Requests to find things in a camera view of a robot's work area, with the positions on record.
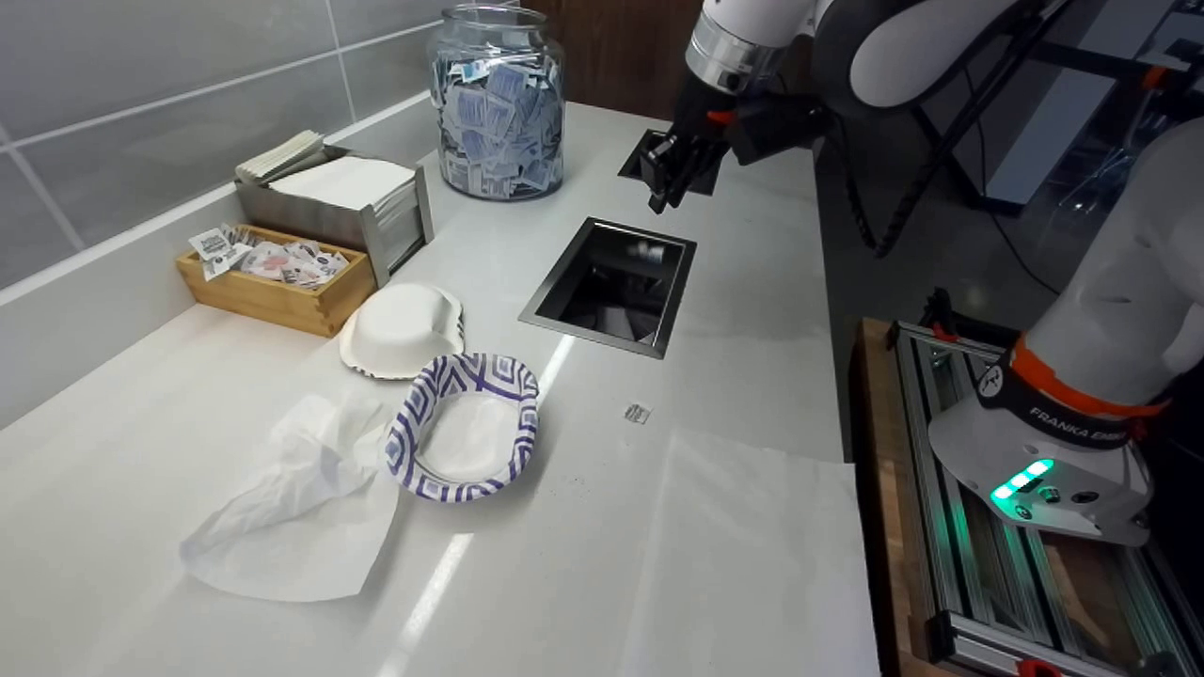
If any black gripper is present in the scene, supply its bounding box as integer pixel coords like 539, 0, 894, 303
643, 86, 746, 217

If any steel-rimmed bin beside wood panel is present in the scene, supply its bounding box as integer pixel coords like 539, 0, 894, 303
619, 123, 730, 191

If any steel-rimmed bin beside the bowls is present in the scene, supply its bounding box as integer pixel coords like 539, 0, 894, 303
516, 214, 700, 366

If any glass jar of packets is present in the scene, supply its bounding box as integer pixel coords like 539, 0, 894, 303
427, 0, 572, 203

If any white paper bowl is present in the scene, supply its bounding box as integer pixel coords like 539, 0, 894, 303
337, 280, 471, 383

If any blue patterned paper bowl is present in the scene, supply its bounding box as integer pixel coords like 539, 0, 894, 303
382, 348, 545, 506

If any wooden base board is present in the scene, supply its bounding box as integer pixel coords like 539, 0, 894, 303
852, 317, 955, 677

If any grey background table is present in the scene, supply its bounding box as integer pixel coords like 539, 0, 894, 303
981, 0, 1204, 209

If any large white paper sheet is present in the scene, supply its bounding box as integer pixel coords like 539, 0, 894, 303
619, 423, 883, 677

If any wooden tray of packets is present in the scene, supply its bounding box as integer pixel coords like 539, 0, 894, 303
172, 217, 382, 338

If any crumpled white tissue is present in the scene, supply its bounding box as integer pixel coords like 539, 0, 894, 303
176, 387, 406, 610

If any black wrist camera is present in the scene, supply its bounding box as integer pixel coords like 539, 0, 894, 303
730, 91, 837, 170

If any aluminium profile frame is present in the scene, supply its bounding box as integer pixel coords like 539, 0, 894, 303
894, 317, 1204, 677

